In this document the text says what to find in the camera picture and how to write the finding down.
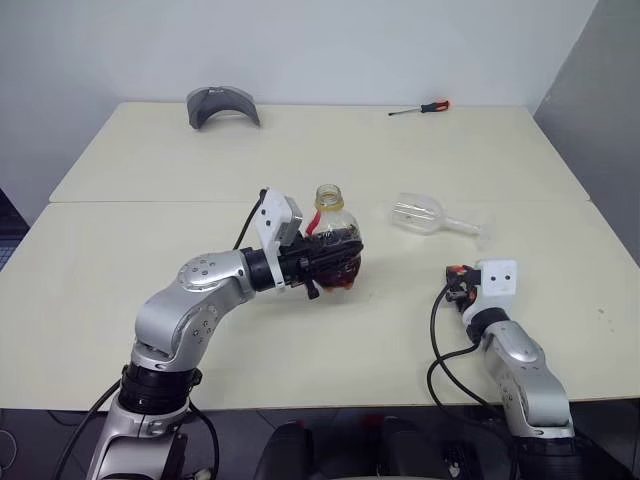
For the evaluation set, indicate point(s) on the plastic bottle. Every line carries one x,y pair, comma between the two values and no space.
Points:
332,217

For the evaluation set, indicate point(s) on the clear plastic scoop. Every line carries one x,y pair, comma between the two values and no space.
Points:
417,215

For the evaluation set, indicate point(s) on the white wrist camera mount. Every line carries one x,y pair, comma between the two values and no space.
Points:
274,215
497,282

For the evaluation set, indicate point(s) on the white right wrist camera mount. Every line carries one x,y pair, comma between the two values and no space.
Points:
497,282

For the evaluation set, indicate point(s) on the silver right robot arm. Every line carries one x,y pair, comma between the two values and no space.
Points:
525,370

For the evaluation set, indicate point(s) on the grey curved plastic shell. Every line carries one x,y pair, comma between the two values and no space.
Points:
200,107

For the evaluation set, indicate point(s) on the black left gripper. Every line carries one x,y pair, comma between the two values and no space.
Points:
297,262

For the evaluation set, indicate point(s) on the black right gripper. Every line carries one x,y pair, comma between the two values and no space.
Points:
460,285

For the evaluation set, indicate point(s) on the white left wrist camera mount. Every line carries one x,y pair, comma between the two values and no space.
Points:
274,215

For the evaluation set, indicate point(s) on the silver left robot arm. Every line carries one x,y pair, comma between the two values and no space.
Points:
170,310

